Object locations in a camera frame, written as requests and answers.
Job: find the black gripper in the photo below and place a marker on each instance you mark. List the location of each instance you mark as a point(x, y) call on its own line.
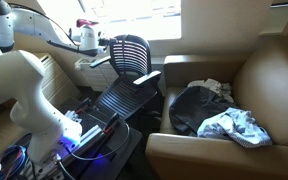
point(108, 42)

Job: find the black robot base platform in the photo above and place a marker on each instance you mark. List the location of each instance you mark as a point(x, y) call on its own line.
point(117, 146)

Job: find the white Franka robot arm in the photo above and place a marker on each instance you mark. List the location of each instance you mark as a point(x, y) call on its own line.
point(14, 80)

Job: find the black slatted office chair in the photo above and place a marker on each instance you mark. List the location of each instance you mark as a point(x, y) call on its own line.
point(127, 96)

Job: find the dark red object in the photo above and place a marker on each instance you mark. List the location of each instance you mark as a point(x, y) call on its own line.
point(85, 22)

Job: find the white slatted radiator cover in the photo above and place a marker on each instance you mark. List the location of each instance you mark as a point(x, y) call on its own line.
point(95, 75)

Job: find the beige panelled cabinet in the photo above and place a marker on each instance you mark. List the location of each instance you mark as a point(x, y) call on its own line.
point(55, 80)

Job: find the dark grey jacket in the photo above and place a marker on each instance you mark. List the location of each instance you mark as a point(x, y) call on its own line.
point(194, 110)

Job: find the white crumpled cloth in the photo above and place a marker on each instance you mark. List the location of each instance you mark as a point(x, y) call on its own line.
point(214, 86)

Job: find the light blue striped cloth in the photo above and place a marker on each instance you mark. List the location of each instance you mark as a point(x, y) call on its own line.
point(237, 128)

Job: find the brown leather armchair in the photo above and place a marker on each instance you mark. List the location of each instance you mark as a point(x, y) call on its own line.
point(270, 80)

